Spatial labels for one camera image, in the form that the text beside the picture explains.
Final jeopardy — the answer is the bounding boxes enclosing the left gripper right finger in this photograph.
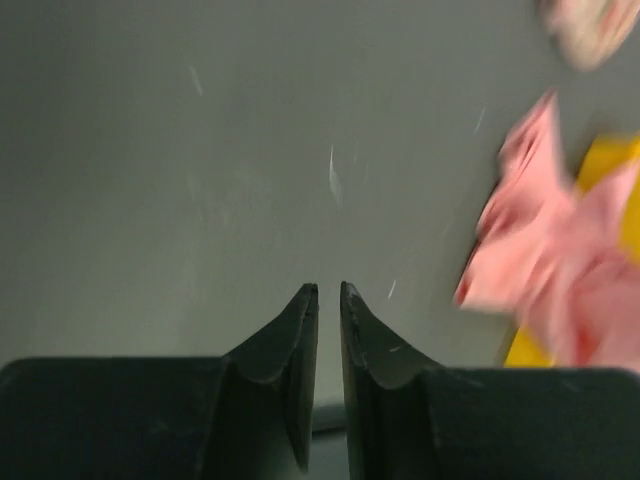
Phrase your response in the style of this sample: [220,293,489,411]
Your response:
[340,283,639,479]

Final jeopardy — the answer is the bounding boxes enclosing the floral patterned cloth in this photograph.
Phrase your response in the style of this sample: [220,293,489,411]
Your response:
[538,0,639,71]

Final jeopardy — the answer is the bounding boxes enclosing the pink t shirt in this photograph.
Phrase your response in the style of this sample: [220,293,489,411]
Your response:
[454,91,639,371]

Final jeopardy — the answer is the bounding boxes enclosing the yellow plastic tray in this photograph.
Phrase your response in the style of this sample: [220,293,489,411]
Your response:
[504,135,639,368]

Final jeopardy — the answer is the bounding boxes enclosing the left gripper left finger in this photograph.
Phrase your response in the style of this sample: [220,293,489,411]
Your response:
[1,284,319,479]

